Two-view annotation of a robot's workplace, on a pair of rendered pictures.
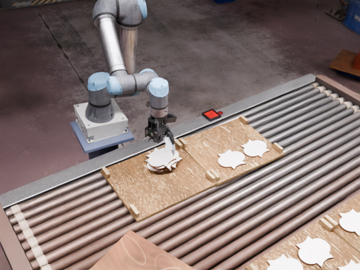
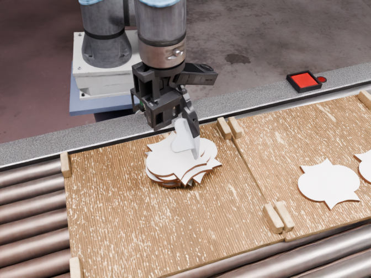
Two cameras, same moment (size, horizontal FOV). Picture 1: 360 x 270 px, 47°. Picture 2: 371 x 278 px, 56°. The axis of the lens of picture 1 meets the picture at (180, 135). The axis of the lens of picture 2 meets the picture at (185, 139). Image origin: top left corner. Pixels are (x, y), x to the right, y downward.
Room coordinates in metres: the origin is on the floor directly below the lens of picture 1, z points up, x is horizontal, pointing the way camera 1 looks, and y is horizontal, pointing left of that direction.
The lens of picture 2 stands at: (0.96, -0.09, 1.58)
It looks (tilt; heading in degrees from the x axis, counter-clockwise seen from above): 47 degrees down; 18
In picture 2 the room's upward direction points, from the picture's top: straight up
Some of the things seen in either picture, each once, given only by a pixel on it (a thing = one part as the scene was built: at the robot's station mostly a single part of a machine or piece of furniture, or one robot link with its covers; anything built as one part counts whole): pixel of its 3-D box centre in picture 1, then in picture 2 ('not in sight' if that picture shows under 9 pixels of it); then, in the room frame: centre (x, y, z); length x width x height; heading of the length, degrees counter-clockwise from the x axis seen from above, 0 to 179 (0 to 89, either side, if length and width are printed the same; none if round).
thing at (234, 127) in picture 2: (182, 142); (234, 127); (1.60, -0.02, 0.95); 0.06 x 0.02 x 0.03; 34
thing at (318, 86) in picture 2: (211, 114); (303, 81); (1.88, -0.17, 0.92); 0.08 x 0.08 x 0.02; 37
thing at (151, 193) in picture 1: (158, 177); (163, 194); (1.36, 0.09, 0.93); 0.41 x 0.35 x 0.02; 126
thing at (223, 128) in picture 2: (177, 143); (223, 128); (1.59, 0.01, 0.95); 0.06 x 0.02 x 0.03; 36
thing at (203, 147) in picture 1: (230, 148); (328, 155); (1.60, -0.25, 0.93); 0.41 x 0.35 x 0.02; 124
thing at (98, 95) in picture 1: (100, 87); (104, 1); (1.78, 0.41, 1.13); 0.13 x 0.12 x 0.14; 114
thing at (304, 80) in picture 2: (211, 115); (303, 81); (1.88, -0.17, 0.92); 0.06 x 0.06 x 0.01; 37
